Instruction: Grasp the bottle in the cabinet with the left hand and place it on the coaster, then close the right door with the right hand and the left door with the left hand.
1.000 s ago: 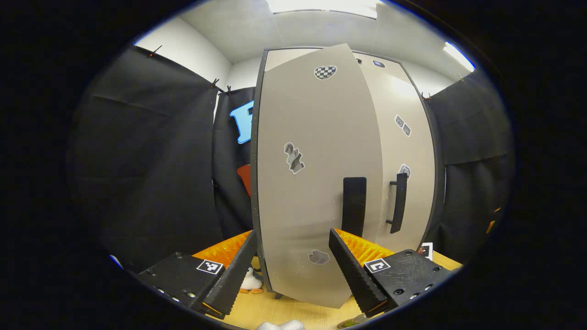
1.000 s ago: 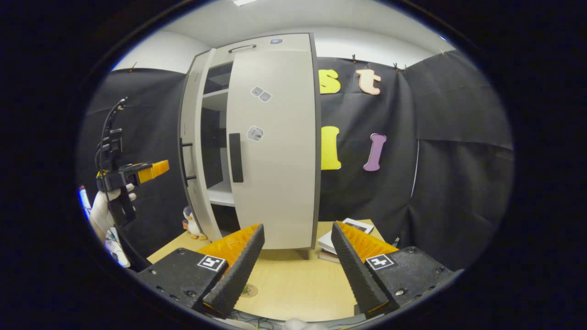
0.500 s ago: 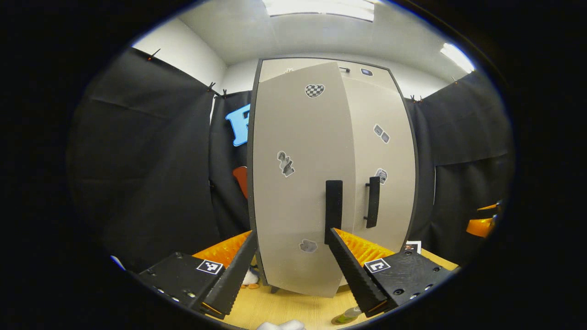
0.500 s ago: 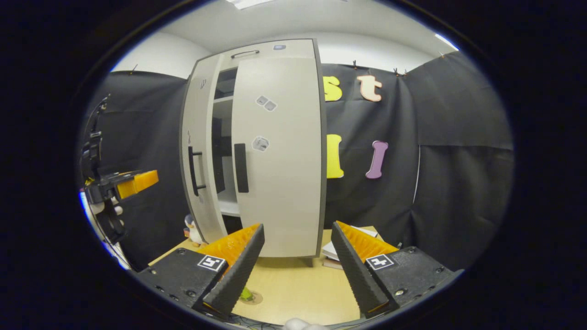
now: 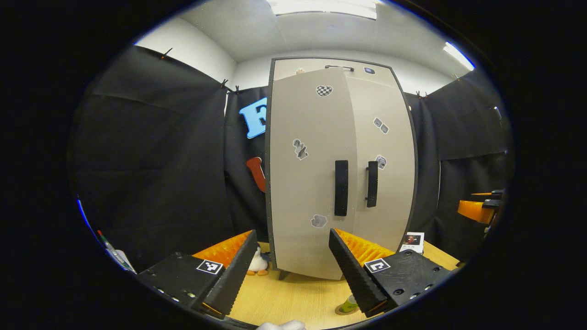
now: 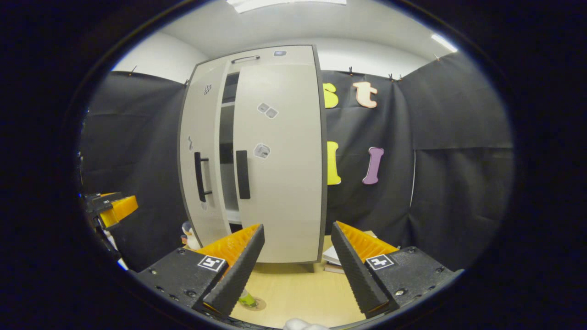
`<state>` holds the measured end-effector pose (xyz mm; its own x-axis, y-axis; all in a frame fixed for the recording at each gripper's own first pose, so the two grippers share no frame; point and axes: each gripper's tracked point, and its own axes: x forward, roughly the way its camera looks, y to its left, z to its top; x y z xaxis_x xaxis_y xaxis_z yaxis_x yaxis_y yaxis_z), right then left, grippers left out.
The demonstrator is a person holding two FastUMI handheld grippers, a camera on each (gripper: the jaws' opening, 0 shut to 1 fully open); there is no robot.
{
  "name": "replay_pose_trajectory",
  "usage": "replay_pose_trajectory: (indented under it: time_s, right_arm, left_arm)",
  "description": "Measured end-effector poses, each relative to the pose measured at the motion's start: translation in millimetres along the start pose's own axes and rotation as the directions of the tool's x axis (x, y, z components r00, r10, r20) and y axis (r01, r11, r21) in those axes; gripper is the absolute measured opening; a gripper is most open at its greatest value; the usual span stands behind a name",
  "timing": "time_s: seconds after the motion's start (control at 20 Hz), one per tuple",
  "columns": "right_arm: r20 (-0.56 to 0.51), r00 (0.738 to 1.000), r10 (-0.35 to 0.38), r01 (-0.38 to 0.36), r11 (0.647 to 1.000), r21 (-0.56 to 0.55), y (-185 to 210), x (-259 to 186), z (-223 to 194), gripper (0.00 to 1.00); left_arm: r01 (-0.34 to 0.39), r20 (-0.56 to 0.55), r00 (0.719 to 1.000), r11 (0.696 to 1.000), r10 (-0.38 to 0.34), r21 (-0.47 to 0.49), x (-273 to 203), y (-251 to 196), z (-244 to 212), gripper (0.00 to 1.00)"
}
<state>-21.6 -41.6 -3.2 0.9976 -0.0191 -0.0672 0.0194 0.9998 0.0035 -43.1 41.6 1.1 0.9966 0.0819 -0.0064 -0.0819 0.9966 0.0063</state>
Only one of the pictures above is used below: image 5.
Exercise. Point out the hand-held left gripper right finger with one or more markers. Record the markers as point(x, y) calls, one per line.
point(353, 275)

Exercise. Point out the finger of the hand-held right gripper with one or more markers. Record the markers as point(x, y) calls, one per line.
point(474, 211)
point(497, 194)

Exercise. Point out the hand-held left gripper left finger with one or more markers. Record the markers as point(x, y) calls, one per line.
point(236, 275)

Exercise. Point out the green label bottle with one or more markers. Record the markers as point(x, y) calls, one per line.
point(351, 305)

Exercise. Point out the round brown coaster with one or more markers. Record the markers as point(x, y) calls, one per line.
point(339, 311)

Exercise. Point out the grey cabinet door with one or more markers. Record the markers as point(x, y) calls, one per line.
point(390, 183)
point(312, 183)

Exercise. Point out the grey cabinet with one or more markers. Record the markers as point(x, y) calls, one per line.
point(267, 160)

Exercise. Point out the white plush toy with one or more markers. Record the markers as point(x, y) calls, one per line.
point(258, 263)

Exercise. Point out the white portrait cover book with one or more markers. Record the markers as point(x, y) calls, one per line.
point(411, 240)

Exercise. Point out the white paper sheet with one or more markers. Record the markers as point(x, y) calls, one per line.
point(124, 262)

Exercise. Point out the marker pen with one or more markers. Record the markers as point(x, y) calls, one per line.
point(109, 247)

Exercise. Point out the narrow ceiling light panel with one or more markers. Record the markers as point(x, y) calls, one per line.
point(458, 56)

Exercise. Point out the wide ceiling light panel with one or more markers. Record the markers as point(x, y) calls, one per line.
point(321, 7)

